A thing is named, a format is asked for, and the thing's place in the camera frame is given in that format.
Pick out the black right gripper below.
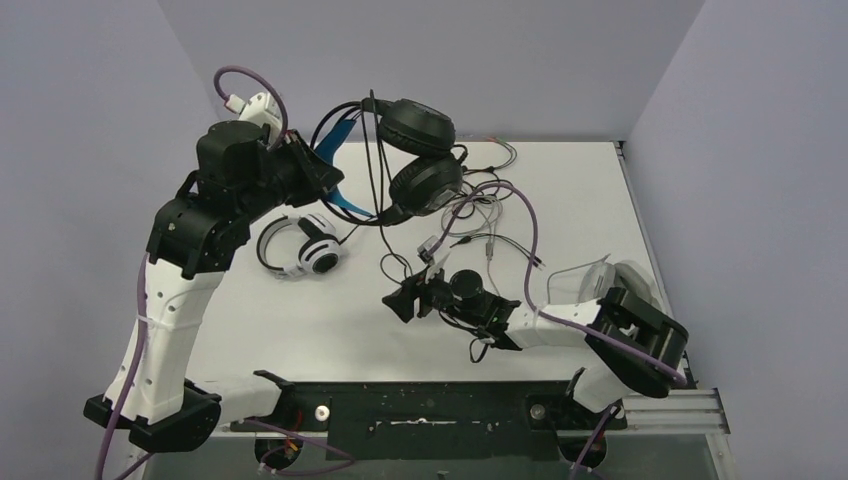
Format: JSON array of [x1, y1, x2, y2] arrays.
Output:
[[385, 259, 481, 326]]

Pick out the black headphone cable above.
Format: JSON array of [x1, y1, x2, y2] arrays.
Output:
[[360, 89, 548, 280]]

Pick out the black headphones with blue band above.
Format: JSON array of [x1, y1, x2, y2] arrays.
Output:
[[308, 97, 465, 228]]

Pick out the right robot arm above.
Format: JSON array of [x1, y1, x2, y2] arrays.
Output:
[[382, 269, 689, 427]]

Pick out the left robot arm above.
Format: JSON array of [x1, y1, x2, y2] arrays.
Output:
[[83, 120, 344, 453]]

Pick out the white and black headphones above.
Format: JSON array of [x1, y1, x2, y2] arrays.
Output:
[[255, 214, 344, 279]]

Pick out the grey white headphones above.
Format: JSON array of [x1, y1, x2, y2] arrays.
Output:
[[544, 254, 665, 311]]

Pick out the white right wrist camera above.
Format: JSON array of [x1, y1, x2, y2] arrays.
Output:
[[416, 236, 450, 281]]

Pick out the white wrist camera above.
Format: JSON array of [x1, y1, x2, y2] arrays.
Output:
[[416, 236, 450, 281], [224, 92, 283, 144]]

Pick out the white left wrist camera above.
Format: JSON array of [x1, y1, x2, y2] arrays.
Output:
[[224, 92, 283, 144]]

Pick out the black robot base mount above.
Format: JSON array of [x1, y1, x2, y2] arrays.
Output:
[[263, 381, 601, 461]]

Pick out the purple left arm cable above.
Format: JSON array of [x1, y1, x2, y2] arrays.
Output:
[[92, 64, 356, 480]]

